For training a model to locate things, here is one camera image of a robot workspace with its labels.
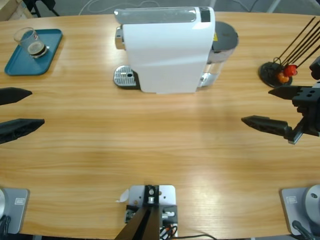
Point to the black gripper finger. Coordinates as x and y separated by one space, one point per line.
13 95
21 128

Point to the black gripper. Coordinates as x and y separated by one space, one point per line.
308 112

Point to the clear drinking glass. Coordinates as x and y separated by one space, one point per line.
33 46

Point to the grey coffee machine lever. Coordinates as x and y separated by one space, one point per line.
155 15

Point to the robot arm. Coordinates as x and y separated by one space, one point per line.
313 202
1 202

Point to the orange coffee capsule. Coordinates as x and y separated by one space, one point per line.
283 78

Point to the red coffee capsule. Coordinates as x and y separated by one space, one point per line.
290 70

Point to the white capsule coffee machine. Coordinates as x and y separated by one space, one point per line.
167 57

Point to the teal plastic tray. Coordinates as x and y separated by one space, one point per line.
30 65

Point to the black capsule holder with rods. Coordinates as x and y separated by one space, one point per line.
271 72

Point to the clear water tank dark lid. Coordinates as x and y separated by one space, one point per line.
223 37

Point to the black metal stand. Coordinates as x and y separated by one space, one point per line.
48 6

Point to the metal grid drip tray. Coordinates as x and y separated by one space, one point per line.
123 75

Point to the white paper tab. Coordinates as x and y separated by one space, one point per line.
123 196

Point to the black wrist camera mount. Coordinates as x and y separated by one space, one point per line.
316 72

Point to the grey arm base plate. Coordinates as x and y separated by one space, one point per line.
17 210
292 207

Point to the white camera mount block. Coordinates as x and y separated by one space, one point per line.
166 197

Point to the black camera post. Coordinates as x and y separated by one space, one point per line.
142 222

